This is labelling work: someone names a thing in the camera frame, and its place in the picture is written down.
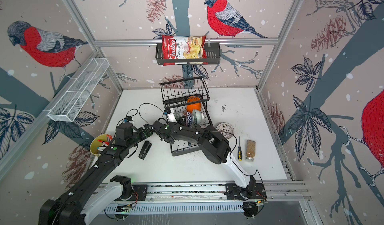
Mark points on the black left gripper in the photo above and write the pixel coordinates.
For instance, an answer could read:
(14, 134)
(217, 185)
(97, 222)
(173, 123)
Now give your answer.
(144, 135)

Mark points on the light green ceramic bowl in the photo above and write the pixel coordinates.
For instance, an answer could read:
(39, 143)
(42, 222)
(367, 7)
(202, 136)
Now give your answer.
(198, 117)

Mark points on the orange plastic bowl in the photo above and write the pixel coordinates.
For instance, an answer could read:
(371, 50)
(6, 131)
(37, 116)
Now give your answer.
(194, 103)

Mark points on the white line patterned bowl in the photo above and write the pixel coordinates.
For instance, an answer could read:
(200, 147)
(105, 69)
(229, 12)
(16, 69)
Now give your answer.
(226, 130)

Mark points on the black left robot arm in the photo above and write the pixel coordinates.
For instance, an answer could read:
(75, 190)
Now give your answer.
(81, 204)

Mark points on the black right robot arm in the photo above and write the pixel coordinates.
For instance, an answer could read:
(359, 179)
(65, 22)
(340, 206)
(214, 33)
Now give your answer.
(214, 146)

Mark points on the black stapler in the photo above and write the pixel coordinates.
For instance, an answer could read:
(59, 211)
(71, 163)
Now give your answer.
(145, 150)

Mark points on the yellow cup with markers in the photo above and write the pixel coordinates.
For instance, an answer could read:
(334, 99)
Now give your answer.
(100, 141)

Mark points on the yellow black screwdriver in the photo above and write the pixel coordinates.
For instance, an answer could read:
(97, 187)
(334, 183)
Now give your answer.
(240, 154)

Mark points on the red cassava chips bag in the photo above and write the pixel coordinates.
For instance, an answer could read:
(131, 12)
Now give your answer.
(183, 47)

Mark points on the glass spice jar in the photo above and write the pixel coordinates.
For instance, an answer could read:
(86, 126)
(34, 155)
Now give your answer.
(251, 150)

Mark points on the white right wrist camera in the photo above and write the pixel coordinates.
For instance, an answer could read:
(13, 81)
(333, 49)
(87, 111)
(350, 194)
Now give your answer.
(171, 117)

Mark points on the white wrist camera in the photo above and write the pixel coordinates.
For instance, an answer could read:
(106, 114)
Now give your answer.
(128, 119)
(171, 117)

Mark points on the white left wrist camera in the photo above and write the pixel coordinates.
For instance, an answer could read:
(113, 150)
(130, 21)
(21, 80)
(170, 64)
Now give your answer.
(128, 119)

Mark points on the black wire dish rack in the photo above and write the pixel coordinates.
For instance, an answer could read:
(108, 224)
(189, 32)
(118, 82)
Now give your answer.
(186, 101)

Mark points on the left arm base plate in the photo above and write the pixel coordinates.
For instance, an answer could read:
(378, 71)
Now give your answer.
(134, 193)

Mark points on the white wire mesh shelf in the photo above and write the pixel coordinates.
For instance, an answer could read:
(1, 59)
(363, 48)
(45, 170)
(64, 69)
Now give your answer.
(72, 101)

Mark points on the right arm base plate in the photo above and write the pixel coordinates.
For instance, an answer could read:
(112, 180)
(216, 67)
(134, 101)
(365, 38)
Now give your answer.
(234, 192)

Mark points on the black wall basket shelf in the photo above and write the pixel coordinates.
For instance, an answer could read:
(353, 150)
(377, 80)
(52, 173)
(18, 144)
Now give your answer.
(212, 51)

